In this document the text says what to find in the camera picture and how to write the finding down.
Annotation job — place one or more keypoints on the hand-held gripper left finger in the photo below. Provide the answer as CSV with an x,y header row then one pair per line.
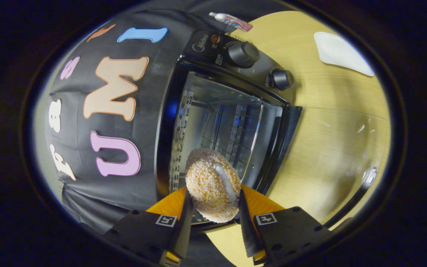
x,y
184,230

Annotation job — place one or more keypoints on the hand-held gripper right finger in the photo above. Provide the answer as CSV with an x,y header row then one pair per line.
x,y
247,233

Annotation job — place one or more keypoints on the breaded bun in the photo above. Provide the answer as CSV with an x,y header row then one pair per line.
x,y
209,185

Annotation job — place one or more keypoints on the black toaster oven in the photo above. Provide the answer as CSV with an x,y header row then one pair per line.
x,y
221,111

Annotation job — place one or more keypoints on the white plate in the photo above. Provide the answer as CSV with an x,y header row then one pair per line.
x,y
339,52

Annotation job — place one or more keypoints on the silver spray bottle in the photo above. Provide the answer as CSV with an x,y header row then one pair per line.
x,y
232,21

